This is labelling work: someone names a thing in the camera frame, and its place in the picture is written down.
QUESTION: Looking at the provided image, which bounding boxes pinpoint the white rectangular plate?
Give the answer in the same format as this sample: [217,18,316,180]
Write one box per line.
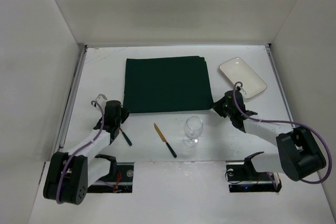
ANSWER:
[219,57,267,99]

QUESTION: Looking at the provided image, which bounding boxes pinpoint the left aluminium table rail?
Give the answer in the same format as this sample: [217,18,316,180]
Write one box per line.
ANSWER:
[55,43,87,151]

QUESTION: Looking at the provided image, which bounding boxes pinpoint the aluminium table rail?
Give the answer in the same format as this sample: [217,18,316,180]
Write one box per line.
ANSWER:
[265,44,293,121]
[55,43,87,151]

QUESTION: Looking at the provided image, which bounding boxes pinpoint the clear wine glass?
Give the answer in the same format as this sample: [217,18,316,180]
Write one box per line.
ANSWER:
[183,116,203,148]

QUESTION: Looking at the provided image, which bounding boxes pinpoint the gold knife green handle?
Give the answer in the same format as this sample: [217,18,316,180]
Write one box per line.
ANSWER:
[154,123,177,158]

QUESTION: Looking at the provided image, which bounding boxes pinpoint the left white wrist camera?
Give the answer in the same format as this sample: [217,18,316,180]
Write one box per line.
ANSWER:
[91,94,108,109]

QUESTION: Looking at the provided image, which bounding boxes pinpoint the gold fork green handle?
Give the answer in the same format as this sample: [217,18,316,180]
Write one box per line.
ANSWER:
[120,129,132,146]

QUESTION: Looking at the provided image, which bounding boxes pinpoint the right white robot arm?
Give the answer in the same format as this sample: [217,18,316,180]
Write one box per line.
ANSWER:
[212,90,332,183]

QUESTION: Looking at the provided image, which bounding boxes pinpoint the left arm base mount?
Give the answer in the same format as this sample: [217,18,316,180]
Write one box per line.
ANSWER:
[87,163,134,194]

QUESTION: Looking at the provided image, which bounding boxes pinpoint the right aluminium table rail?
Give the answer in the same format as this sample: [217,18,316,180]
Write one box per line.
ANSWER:
[265,44,293,121]

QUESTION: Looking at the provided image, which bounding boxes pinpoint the dark green cloth placemat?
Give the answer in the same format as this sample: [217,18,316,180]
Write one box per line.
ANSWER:
[123,56,213,114]

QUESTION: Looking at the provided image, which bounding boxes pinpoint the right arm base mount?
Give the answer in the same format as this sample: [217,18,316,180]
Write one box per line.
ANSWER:
[225,162,282,193]

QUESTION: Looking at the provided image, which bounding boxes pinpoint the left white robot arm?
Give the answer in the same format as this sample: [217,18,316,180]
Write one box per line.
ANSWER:
[43,100,129,205]

